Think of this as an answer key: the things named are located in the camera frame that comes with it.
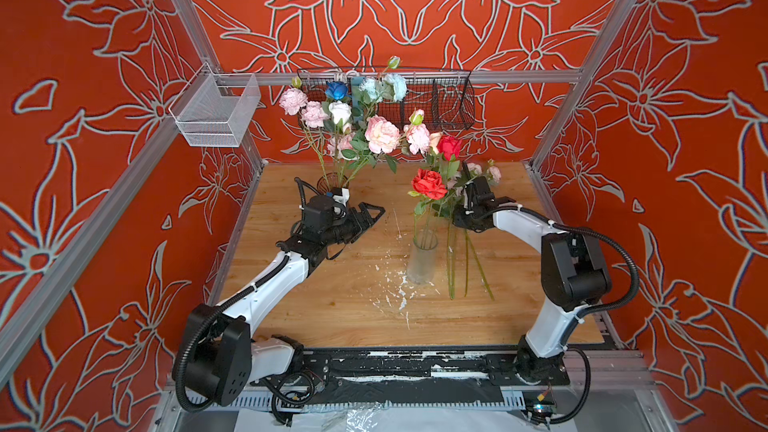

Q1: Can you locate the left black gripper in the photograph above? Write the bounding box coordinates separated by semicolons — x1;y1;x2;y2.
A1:
322;204;383;247

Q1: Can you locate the dark smoked glass vase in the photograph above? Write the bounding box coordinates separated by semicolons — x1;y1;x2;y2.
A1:
315;172;348;196

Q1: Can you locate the small pink flower bunch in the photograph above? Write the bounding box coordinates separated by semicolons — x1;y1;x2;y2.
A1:
445;162;509;300

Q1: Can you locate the pink rose bunch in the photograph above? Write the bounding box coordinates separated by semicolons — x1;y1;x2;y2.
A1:
348;109;432;183

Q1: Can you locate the clear glass vase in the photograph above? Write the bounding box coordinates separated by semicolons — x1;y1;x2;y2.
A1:
406;229;439;285

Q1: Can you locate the white pink rose stem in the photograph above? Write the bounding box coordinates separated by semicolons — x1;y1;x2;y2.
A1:
429;132;442;155

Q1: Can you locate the blue rose stem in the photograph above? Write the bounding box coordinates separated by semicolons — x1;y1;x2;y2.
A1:
325;81;349;101

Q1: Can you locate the white green flower stem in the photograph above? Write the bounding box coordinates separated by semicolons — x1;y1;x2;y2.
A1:
350;55;408;122

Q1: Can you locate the pink peony stem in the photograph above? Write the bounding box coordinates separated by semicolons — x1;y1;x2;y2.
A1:
278;76;330;187

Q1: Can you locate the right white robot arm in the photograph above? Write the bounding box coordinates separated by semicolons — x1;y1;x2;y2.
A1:
452;177;640;385

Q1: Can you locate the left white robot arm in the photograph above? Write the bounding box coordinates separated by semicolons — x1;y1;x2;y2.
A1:
172;178;386;413

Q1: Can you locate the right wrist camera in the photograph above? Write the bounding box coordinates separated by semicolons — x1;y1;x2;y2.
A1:
467;176;495;211

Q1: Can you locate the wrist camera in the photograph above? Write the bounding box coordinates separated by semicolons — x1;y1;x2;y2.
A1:
467;176;495;211
327;187;350;205

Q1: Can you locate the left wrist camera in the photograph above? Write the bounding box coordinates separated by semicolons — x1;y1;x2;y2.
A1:
327;187;350;205

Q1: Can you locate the black wire wall basket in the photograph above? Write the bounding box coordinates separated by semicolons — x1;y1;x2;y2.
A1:
296;66;476;132

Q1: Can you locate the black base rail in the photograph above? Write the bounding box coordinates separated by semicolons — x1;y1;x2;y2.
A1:
248;344;571;406

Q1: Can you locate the clear acrylic wall bin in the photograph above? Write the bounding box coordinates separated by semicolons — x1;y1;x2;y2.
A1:
169;64;261;147

